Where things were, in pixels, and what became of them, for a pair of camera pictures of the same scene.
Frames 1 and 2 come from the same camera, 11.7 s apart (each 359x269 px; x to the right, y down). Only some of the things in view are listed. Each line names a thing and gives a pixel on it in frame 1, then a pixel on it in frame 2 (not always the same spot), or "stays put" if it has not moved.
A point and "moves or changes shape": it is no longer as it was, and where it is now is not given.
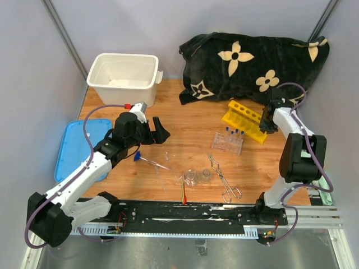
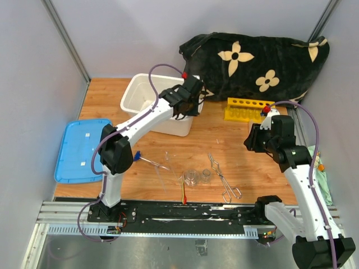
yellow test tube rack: (245, 118) moves or changes shape
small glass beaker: (206, 175) stays put
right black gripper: (270, 129) -> (251, 142)
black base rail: (136, 215) stays put
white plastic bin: (125, 78) -> (139, 98)
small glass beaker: (190, 177) stays put
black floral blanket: (243, 68) stays put
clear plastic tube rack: (231, 143) -> (249, 124)
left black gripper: (157, 137) -> (195, 111)
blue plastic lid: (76, 150) stays put
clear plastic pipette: (157, 170) stays put
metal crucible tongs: (226, 195) stays put
